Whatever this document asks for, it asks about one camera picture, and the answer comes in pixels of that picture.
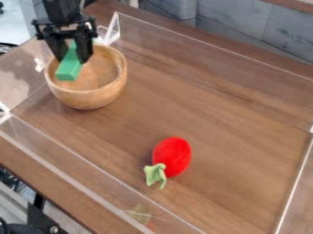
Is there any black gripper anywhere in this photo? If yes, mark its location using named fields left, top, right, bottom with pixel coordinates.
left=32, top=0, right=98, bottom=64

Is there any green rectangular block stick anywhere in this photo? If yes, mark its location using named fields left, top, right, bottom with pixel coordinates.
left=55, top=41, right=82, bottom=81

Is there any brown wooden bowl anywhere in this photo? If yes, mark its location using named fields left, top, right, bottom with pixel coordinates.
left=44, top=45, right=127, bottom=110

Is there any red plush strawberry toy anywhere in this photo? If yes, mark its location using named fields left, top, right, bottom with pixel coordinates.
left=143, top=136, right=193, bottom=188

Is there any clear acrylic tray enclosure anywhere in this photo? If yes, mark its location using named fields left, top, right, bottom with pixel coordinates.
left=0, top=15, right=313, bottom=234

